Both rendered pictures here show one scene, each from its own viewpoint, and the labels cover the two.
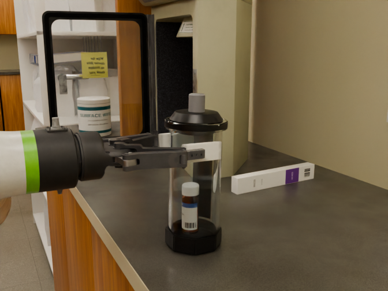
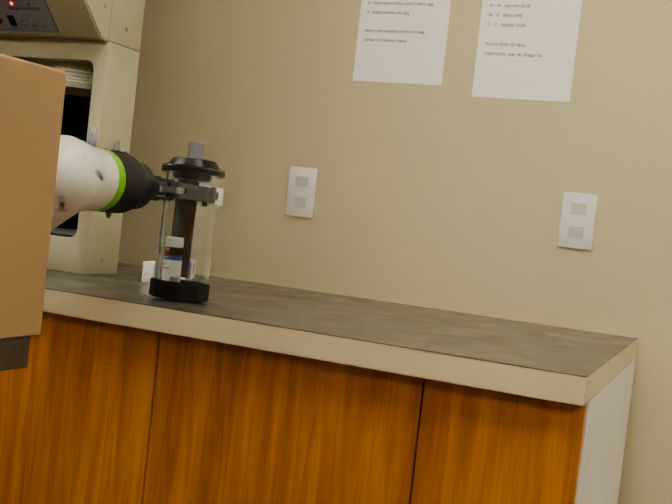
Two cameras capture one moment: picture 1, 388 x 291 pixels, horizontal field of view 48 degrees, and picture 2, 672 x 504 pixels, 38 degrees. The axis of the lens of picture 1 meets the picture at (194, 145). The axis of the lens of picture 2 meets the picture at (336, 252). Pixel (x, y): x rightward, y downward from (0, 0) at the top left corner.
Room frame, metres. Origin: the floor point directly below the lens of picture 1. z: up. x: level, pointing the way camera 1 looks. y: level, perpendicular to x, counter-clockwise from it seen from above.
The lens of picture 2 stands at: (-0.71, 0.91, 1.11)
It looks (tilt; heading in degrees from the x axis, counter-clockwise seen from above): 2 degrees down; 319
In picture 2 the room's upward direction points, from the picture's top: 6 degrees clockwise
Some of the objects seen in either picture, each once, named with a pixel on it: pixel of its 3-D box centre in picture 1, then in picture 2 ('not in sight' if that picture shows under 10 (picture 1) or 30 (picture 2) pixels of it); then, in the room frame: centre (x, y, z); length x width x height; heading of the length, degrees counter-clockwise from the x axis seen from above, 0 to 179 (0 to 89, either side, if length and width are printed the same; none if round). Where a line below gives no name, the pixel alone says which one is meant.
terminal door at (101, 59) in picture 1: (99, 80); not in sight; (1.32, 0.29, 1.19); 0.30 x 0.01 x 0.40; 109
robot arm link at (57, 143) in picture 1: (56, 156); (111, 179); (0.62, 0.21, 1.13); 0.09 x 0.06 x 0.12; 27
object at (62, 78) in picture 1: (63, 84); not in sight; (1.27, 0.38, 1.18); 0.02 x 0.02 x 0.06; 19
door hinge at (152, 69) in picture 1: (151, 79); not in sight; (1.37, 0.13, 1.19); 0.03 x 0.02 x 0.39; 26
